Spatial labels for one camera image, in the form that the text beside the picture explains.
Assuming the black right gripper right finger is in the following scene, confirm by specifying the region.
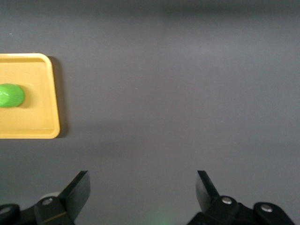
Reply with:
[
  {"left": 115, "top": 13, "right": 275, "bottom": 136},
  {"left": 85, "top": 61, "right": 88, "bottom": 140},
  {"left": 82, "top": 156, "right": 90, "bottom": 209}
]
[{"left": 188, "top": 170, "right": 247, "bottom": 225}]

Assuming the dark grey table mat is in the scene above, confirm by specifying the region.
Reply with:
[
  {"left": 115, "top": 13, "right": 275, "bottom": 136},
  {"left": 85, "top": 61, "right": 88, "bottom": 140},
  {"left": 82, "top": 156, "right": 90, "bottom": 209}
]
[{"left": 0, "top": 0, "right": 300, "bottom": 225}]

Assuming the green apple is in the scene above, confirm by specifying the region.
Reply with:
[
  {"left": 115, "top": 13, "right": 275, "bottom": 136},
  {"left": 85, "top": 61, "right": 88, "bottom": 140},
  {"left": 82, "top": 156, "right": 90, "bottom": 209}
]
[{"left": 0, "top": 83, "right": 25, "bottom": 108}]

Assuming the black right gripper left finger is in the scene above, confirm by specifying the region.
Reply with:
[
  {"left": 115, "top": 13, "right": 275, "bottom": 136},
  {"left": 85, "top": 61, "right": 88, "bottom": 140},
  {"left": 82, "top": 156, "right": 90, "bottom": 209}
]
[{"left": 34, "top": 170, "right": 91, "bottom": 225}]

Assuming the yellow plastic tray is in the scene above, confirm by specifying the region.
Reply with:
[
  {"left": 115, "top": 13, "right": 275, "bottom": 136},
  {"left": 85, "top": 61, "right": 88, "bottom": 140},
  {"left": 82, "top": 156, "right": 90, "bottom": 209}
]
[{"left": 0, "top": 53, "right": 61, "bottom": 140}]

